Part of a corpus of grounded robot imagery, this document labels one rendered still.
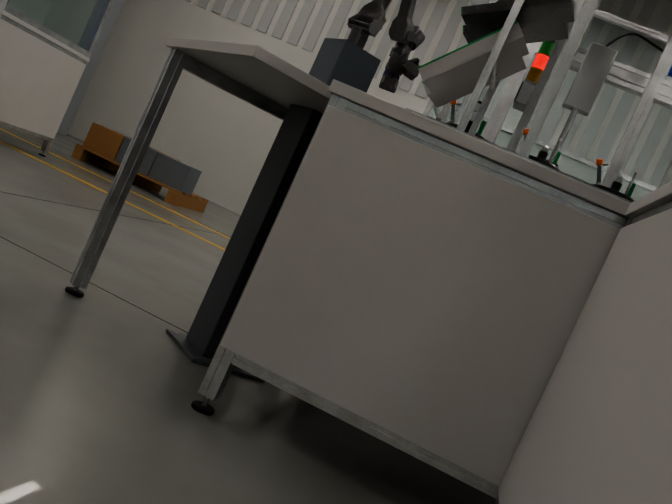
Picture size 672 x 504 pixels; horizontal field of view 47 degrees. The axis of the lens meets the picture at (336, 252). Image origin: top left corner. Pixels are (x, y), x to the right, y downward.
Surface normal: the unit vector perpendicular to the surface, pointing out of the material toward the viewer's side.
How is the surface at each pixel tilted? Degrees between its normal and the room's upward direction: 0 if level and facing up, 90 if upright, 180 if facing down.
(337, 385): 90
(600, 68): 90
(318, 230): 90
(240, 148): 90
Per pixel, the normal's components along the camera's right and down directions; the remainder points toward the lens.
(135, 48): -0.21, -0.04
